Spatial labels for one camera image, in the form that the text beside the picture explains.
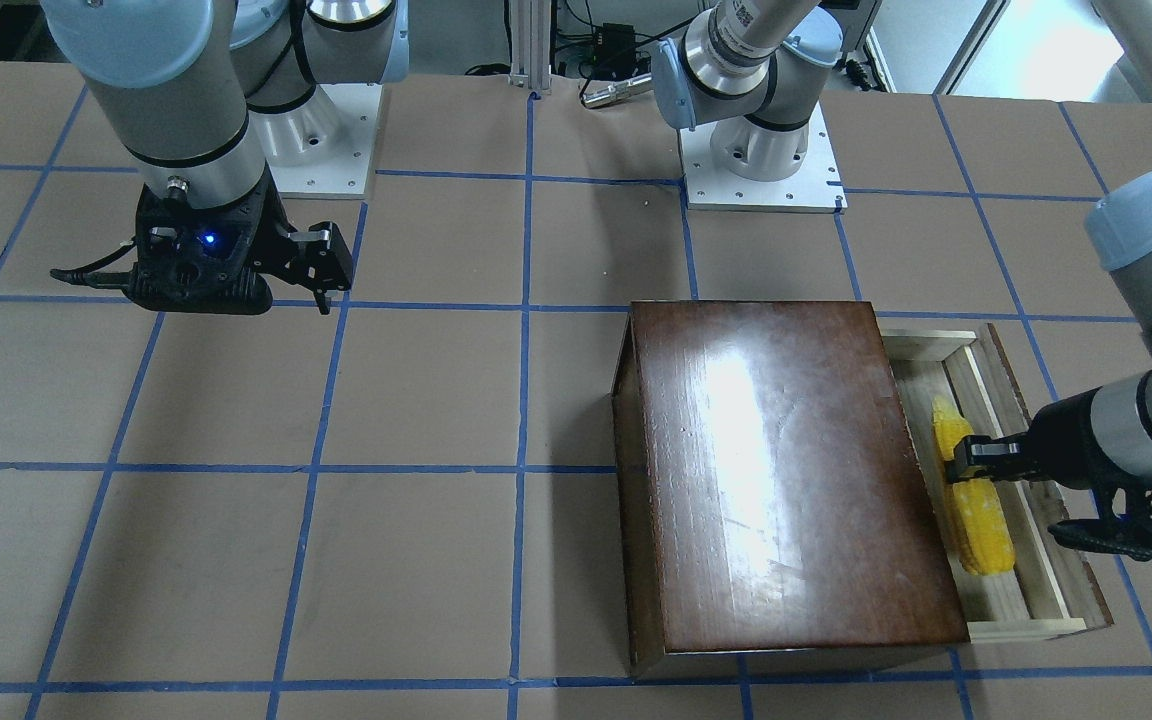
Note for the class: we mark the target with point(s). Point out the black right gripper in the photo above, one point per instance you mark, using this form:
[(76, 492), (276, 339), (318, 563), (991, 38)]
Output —
[(273, 233)]

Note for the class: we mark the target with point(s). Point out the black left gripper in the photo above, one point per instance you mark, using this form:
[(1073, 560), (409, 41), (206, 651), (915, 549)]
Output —
[(1064, 447)]

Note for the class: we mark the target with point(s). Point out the yellow toy corn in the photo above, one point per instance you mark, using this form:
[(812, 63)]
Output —
[(983, 542)]

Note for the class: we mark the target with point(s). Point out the light wood drawer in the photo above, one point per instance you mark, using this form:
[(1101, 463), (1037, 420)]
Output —
[(1052, 591)]

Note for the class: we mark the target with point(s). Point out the dark wooden drawer cabinet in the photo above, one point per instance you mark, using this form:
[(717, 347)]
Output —
[(771, 502)]

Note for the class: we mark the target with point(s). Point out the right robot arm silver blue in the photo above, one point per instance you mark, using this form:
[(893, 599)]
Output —
[(209, 98)]

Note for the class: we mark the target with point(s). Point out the black electronics box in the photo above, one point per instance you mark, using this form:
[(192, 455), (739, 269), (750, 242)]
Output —
[(613, 50)]

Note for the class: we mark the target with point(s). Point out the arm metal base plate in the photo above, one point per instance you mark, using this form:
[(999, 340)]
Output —
[(733, 165), (324, 150)]

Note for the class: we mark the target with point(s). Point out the aluminium frame post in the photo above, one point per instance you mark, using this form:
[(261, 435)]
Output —
[(529, 34)]

